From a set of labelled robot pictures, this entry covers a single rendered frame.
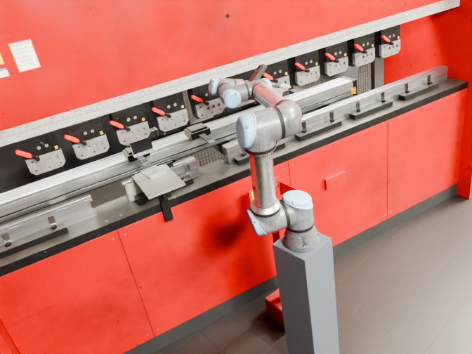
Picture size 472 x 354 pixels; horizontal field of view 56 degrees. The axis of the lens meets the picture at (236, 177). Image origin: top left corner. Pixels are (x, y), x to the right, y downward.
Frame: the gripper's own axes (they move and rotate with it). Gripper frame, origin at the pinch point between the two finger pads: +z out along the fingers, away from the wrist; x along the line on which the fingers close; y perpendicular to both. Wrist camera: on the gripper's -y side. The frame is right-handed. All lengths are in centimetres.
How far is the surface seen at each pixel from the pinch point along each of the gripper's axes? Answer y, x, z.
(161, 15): -27, -14, -54
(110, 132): 29, -78, -71
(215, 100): 8.4, -25.4, -24.6
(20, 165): 48, -74, -119
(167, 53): -12, -18, -51
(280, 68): -9.6, -28.0, 10.8
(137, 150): 34, -28, -63
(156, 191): 49, -7, -57
